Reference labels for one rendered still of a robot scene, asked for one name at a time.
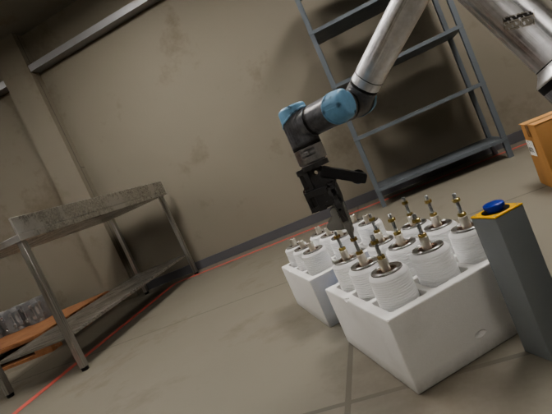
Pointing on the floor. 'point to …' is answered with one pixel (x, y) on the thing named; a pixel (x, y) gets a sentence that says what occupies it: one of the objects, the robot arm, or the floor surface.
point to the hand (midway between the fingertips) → (352, 231)
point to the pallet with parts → (31, 326)
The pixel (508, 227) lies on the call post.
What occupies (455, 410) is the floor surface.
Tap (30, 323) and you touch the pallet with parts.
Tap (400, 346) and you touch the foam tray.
